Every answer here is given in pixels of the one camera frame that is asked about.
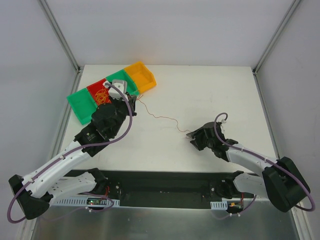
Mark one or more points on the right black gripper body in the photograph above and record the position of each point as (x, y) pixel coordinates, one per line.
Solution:
(197, 139)

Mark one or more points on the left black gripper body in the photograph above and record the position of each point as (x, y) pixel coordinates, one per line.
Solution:
(131, 104)

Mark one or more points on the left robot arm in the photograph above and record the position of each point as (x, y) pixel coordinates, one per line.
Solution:
(37, 191)

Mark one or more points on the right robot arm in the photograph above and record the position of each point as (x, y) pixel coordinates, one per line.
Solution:
(278, 180)

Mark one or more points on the orange plastic bin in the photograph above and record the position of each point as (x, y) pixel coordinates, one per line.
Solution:
(141, 76)

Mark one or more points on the green plastic bin upper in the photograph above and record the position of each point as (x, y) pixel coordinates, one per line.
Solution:
(131, 87)

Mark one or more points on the green plastic bin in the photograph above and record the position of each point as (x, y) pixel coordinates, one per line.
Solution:
(131, 87)
(83, 105)

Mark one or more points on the red plastic bin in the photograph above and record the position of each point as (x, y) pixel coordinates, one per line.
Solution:
(98, 92)

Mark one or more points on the green plastic bin lower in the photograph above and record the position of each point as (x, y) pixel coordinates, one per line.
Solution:
(83, 105)

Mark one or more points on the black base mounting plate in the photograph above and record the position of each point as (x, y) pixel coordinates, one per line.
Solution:
(175, 190)

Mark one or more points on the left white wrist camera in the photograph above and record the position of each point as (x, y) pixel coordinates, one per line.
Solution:
(116, 89)

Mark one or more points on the right white cable duct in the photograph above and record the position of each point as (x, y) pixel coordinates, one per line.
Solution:
(219, 205)

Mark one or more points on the white cable duct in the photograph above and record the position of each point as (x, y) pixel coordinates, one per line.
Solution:
(219, 205)
(84, 201)

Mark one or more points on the right aluminium frame post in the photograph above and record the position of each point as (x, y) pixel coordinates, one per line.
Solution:
(293, 7)

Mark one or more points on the aluminium frame post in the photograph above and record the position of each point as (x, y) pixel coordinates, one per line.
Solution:
(59, 34)
(293, 7)

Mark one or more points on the left white cable duct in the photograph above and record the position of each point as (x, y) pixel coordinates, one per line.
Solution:
(84, 201)

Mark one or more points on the left aluminium frame post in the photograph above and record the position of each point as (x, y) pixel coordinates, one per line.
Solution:
(59, 34)

